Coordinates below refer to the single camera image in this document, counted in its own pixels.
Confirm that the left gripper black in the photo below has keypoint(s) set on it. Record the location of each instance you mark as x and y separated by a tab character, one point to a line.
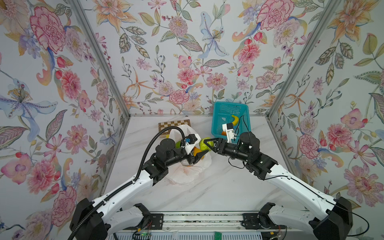
197	158

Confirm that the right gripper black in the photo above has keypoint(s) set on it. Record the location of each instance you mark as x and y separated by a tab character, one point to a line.
221	147

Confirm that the green apple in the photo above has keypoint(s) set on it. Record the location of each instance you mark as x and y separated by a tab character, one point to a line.
206	145

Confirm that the white plastic bag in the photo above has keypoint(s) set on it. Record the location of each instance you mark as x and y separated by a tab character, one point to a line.
183	173

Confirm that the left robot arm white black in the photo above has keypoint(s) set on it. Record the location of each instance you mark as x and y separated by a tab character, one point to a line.
102	217

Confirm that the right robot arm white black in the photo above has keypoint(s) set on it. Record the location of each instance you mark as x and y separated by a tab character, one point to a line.
326	217

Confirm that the yellow banana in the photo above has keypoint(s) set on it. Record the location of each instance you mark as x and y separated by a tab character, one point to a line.
235	120

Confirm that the teal plastic basket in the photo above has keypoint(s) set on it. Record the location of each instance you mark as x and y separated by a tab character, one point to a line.
222	114

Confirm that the wooden chessboard box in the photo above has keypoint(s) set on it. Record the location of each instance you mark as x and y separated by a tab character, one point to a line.
164	125

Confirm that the green circuit board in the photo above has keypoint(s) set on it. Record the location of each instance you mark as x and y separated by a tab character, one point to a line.
218	236

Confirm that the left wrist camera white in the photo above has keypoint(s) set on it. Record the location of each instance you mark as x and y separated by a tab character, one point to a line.
190	142

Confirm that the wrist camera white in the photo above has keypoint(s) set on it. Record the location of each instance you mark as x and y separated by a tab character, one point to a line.
190	142
231	134

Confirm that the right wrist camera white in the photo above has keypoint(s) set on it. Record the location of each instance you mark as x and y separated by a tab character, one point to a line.
231	134

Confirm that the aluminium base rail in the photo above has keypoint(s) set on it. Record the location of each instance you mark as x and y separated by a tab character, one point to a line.
205	221

